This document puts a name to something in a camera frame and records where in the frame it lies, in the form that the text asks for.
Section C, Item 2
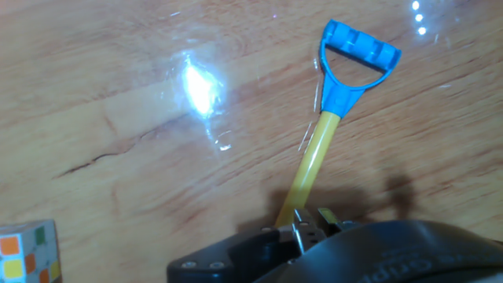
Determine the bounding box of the blue yellow toy shovel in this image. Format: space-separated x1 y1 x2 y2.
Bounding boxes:
274 18 402 229

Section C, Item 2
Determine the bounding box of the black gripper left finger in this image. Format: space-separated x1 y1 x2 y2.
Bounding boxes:
291 208 327 255

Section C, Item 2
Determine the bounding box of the colourful puzzle cube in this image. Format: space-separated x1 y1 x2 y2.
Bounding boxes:
0 219 63 283

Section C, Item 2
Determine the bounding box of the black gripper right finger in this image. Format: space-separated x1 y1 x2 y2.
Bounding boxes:
317 207 357 233

